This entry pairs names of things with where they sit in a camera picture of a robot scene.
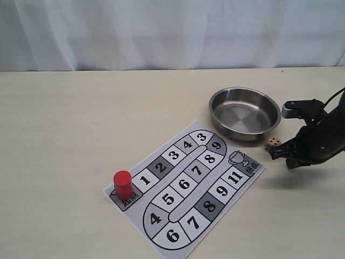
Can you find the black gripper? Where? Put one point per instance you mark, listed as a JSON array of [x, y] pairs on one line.
[[315, 145]]

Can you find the beige wooden die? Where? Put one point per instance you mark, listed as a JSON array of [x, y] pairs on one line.
[[272, 142]]

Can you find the red cylinder game piece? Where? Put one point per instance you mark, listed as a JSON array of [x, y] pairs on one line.
[[123, 184]]

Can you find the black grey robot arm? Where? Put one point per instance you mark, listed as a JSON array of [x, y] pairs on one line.
[[335, 101]]

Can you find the stainless steel bowl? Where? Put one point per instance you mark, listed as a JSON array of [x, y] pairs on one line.
[[243, 114]]

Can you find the paper number game board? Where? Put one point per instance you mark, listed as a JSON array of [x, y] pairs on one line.
[[184, 188]]

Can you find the white curtain backdrop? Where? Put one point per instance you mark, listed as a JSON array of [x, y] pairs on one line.
[[170, 35]]

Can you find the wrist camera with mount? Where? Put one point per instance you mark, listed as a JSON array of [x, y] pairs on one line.
[[311, 111]]

